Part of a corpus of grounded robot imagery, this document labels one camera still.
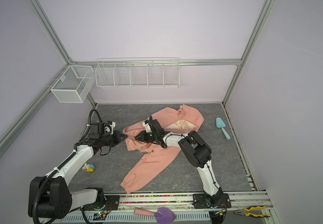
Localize pink zip jacket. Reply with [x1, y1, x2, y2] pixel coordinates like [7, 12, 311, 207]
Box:
[121, 104, 204, 194]

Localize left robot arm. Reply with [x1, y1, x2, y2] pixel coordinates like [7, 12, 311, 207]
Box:
[28, 109, 127, 224]

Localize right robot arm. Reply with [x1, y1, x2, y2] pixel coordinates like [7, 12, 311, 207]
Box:
[134, 117, 230, 209]

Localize small colourful toy figure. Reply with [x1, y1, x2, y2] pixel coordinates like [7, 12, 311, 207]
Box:
[82, 163, 95, 173]

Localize teal plastic trowel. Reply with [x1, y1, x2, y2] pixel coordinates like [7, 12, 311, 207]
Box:
[216, 117, 231, 140]

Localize white mesh box basket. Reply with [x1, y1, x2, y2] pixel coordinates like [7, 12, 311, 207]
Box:
[51, 65, 96, 103]

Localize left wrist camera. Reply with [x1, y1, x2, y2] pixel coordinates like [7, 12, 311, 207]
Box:
[90, 121, 116, 136]

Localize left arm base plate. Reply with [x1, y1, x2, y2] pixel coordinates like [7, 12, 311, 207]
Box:
[83, 195, 120, 211]

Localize white wire shelf basket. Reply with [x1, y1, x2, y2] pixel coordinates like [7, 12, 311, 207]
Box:
[95, 57, 180, 88]

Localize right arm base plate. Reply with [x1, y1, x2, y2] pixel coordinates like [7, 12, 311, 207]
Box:
[193, 193, 232, 209]

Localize purple pink-handled scoop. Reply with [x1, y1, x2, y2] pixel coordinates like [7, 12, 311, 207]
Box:
[134, 207, 176, 224]

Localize yellow-handled pliers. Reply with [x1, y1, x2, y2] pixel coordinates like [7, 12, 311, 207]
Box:
[234, 206, 270, 218]

